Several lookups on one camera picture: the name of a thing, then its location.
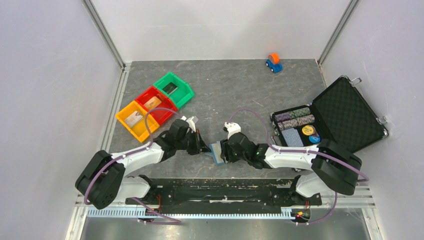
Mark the black poker chip case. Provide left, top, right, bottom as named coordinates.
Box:
left=269, top=75, right=389, bottom=153

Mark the blue dealer chip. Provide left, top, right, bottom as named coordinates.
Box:
left=308, top=134, right=321, bottom=144

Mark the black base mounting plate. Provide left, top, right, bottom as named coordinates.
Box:
left=141, top=178, right=322, bottom=214

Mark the yellow plastic bin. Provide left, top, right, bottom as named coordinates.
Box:
left=115, top=100, right=150, bottom=143

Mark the red plastic bin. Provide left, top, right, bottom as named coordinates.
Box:
left=135, top=86, right=178, bottom=125

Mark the green plastic bin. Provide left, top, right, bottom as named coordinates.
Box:
left=153, top=72, right=195, bottom=110

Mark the blue playing card deck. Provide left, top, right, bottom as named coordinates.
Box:
left=282, top=128, right=304, bottom=147

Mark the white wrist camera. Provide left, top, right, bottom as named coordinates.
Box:
left=223, top=122, right=241, bottom=139
left=180, top=115, right=199, bottom=132

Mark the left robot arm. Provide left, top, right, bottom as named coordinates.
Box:
left=75, top=117, right=212, bottom=210

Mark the yellow dealer chip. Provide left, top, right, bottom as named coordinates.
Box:
left=301, top=125, right=316, bottom=136

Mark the blue orange toy car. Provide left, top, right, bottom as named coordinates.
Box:
left=265, top=53, right=283, bottom=73

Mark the tan card in red bin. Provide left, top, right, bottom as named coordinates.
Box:
left=143, top=96, right=162, bottom=111

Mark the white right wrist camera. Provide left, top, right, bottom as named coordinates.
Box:
left=223, top=122, right=241, bottom=139

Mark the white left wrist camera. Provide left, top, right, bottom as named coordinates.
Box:
left=180, top=115, right=199, bottom=132

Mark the dark card in green bin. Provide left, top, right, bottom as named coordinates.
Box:
left=162, top=82, right=178, bottom=95

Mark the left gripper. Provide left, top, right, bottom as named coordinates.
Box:
left=175, top=129, right=211, bottom=156

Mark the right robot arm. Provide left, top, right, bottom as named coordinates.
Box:
left=213, top=132, right=363, bottom=204

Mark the blue leather card holder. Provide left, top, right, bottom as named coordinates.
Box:
left=208, top=141, right=228, bottom=166

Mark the grey card in yellow bin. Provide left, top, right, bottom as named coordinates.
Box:
left=124, top=110, right=144, bottom=128

